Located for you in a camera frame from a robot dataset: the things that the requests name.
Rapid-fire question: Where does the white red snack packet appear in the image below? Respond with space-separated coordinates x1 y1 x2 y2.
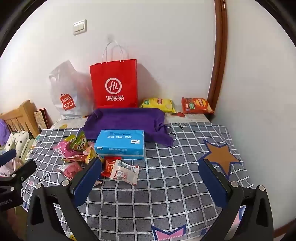
109 159 139 186

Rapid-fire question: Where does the pink cartoon snack packet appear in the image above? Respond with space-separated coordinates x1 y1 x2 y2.
53 139 77 160

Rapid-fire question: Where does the purple towel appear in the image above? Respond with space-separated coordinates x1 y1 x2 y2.
80 108 175 147

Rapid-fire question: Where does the green snack packet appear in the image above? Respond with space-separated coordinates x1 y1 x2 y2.
69 131 89 152

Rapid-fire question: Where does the white plastic shopping bag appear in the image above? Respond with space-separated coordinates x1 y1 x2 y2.
48 60 95 120

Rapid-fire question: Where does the yellow snack packet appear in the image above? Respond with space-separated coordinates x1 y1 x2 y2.
82 145 100 165

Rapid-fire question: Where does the purple plush cloth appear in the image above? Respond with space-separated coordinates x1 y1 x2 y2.
0 119 11 146

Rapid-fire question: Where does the red paper bag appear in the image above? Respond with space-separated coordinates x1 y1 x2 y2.
89 42 139 109

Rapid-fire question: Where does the yellow chips bag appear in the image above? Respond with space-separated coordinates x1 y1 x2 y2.
139 97 176 114

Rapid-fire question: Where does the wooden headboard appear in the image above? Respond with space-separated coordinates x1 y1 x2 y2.
0 100 42 139

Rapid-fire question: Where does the grey checked cloth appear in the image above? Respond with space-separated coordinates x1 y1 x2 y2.
21 123 255 241

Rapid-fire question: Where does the brown wooden door frame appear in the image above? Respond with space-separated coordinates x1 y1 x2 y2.
207 0 229 114

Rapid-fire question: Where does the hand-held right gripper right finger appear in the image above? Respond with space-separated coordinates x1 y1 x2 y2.
198 159 274 241

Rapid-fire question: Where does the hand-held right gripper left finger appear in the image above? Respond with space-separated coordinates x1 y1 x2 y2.
26 158 102 241

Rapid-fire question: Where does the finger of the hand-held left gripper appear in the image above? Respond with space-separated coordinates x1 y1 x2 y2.
10 160 37 183
0 149 17 166

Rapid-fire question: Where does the orange chips bag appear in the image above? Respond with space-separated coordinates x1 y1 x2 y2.
181 97 215 114

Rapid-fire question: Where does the white wall light switch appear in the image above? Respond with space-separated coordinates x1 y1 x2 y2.
73 19 88 36

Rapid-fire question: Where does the small red snack packet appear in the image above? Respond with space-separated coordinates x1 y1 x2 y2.
101 156 122 178

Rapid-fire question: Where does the brown patterned book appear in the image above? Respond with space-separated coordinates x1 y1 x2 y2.
33 108 52 135

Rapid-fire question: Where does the blue tissue pack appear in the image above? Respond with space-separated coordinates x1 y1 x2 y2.
94 129 146 160

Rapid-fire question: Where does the white polka dot cloth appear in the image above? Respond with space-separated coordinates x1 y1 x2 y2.
5 131 31 160

